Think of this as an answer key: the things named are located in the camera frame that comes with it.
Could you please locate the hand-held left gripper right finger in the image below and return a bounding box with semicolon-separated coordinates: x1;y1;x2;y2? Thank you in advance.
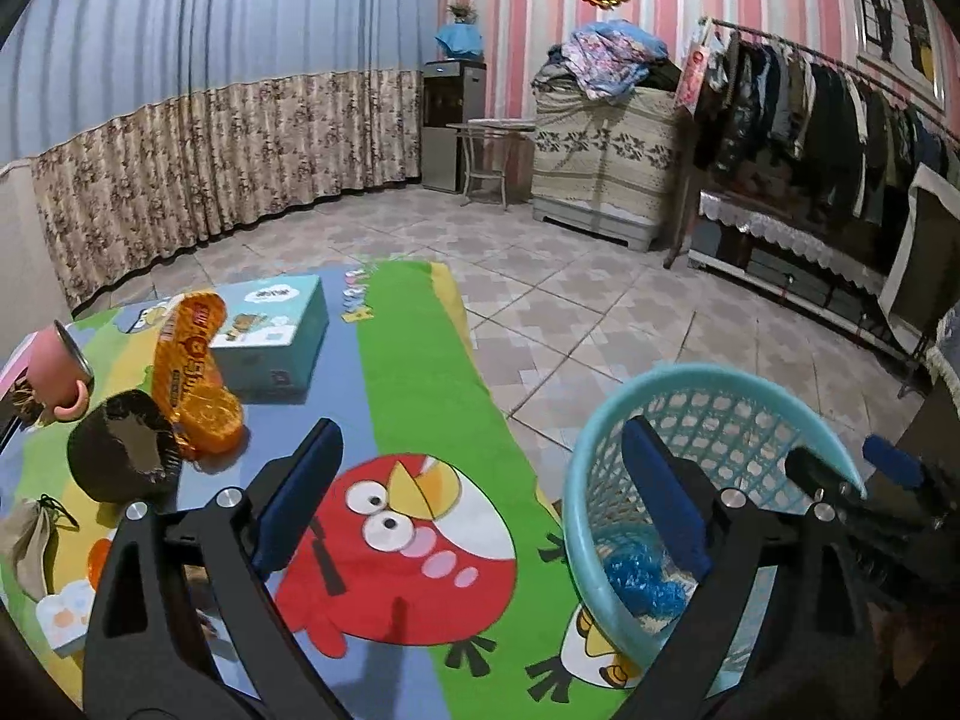
619;415;883;720

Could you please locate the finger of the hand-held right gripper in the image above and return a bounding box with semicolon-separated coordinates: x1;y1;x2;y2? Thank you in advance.
862;435;947;497
784;447;871;512

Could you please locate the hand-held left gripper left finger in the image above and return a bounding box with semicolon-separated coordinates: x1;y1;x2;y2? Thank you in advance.
81;417;346;720

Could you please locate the light blue plastic basket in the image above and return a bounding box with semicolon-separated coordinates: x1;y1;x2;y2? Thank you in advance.
562;362;871;698

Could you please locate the orange snack wrapper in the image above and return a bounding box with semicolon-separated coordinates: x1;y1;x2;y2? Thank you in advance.
150;291;248;458

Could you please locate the black round container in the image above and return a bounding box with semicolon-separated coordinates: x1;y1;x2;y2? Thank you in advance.
66;390;181;503

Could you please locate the small white carton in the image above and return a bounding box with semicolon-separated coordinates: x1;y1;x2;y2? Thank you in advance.
36;579;95;657

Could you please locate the blue crumpled plastic wrapper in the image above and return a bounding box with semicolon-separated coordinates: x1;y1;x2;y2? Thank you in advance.
604;532;687;620

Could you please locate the blue patterned fringed cloth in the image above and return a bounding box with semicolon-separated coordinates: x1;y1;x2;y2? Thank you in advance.
926;315;960;398

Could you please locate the teal cardboard box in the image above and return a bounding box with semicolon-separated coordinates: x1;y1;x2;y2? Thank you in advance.
208;274;331;404

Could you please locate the cartoon bird printed mat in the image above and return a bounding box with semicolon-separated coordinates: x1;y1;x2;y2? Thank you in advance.
0;259;653;720

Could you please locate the low cabinet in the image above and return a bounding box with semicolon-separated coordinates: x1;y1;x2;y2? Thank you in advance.
688;187;931;368

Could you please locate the dark board with beige border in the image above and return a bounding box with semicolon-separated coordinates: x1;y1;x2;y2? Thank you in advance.
877;163;960;338

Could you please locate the white lace cloth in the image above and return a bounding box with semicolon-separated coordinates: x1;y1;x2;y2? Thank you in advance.
697;191;901;293

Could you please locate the pink cup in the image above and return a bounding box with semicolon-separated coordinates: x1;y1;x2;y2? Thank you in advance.
28;320;95;421

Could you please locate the patterned beige cover cloth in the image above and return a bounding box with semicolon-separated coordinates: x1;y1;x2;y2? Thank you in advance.
531;82;687;230

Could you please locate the row of hanging clothes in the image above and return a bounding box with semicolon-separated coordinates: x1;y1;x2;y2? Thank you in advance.
694;34;960;226

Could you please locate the grey water dispenser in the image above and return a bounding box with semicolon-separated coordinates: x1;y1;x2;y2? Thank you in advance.
420;60;488;192

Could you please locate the small metal side table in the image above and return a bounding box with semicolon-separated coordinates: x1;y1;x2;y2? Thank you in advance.
446;118;537;207

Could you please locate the red hanging bag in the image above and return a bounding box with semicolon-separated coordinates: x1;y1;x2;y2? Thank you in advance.
673;45;710;115

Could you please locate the blue and floral curtain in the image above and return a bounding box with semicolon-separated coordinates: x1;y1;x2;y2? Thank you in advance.
0;0;443;308

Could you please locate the pile of clothes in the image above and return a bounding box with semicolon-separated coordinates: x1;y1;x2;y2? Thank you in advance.
534;19;685;100

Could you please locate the metal clothes rack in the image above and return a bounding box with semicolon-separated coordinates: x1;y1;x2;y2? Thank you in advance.
664;15;960;271

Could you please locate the blue covered water bottle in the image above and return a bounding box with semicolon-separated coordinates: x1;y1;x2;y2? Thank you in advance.
435;22;487;62

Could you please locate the beige drawstring pouch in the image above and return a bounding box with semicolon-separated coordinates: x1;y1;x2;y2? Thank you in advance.
0;495;80;602

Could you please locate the wall poster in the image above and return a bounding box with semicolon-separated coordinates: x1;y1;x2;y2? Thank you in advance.
847;0;947;110

